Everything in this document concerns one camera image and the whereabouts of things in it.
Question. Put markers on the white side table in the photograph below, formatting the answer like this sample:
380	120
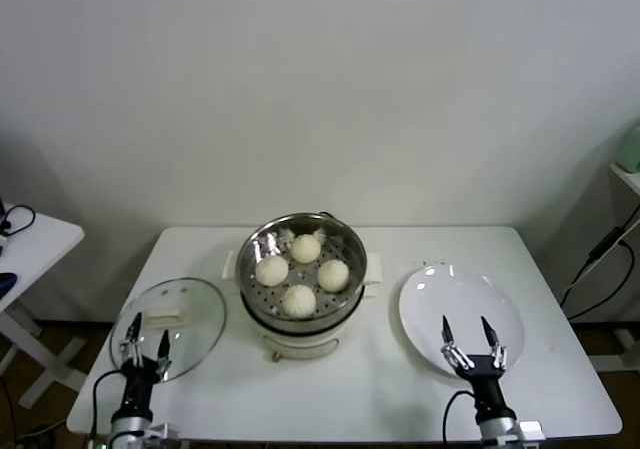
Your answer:
40	249

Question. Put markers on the pale green appliance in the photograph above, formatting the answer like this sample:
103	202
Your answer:
631	149

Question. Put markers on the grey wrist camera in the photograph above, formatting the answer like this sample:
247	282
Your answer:
157	431
530	426

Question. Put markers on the perforated steel steamer basket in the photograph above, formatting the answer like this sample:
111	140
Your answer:
260	246

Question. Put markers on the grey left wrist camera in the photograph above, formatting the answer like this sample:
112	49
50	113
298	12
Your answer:
157	431

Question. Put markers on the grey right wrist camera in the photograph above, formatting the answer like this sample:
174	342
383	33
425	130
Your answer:
530	426

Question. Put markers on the dark blue object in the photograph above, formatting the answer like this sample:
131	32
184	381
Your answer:
7	281

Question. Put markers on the white table base foot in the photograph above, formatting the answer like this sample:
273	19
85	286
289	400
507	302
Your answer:
625	339

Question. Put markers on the white round plate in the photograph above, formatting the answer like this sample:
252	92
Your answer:
460	309

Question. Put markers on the white steamed baozi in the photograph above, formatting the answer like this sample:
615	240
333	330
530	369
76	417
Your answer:
334	275
272	270
305	248
299	300

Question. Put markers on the cream electric cooking pot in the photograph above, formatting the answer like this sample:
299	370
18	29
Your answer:
300	344

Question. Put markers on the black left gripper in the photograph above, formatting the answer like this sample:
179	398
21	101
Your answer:
136	384

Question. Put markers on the white shelf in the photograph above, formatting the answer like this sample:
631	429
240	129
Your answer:
631	176

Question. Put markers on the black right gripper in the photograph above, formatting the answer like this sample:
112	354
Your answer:
485	379

